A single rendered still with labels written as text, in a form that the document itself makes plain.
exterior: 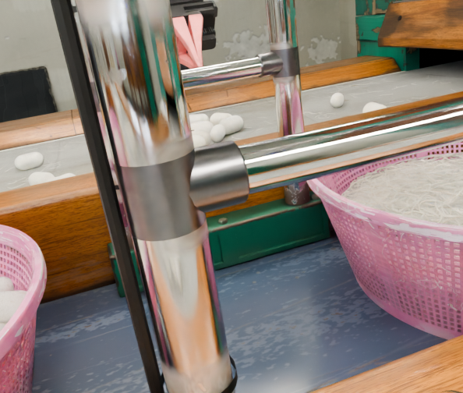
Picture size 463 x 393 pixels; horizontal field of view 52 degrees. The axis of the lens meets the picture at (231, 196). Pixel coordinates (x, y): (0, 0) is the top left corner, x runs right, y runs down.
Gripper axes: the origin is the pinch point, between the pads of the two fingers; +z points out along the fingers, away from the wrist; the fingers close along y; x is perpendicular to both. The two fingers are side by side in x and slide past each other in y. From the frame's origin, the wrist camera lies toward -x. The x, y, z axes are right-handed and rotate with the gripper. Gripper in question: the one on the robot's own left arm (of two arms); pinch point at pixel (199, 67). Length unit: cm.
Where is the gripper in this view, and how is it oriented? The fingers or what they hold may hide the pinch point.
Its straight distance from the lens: 66.5
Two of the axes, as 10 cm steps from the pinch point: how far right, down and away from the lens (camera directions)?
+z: 3.3, 8.3, -4.6
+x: -1.0, 5.1, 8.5
